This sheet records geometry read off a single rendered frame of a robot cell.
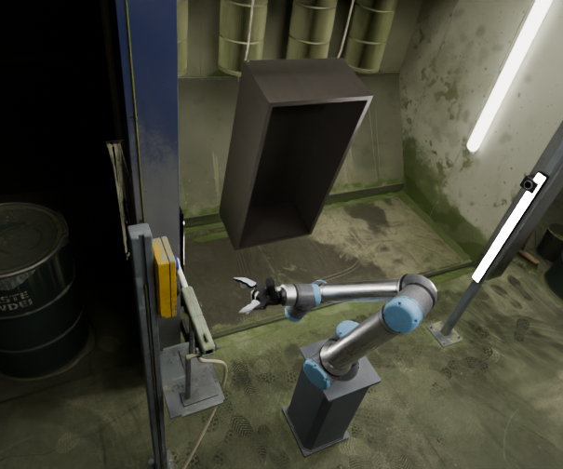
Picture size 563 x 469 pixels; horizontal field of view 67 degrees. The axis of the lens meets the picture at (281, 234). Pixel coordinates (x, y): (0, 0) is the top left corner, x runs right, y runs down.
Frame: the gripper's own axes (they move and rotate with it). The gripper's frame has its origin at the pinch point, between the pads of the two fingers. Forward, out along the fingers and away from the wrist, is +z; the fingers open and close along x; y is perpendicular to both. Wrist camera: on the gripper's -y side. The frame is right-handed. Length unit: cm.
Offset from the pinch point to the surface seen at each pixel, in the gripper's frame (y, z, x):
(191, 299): 7.0, 16.0, 2.2
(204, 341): 2.8, 13.7, -17.4
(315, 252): 125, -116, 109
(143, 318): -8.0, 35.1, -12.9
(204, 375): 37.5, 7.4, -17.6
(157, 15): -75, 35, 54
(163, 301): -18.5, 30.0, -12.7
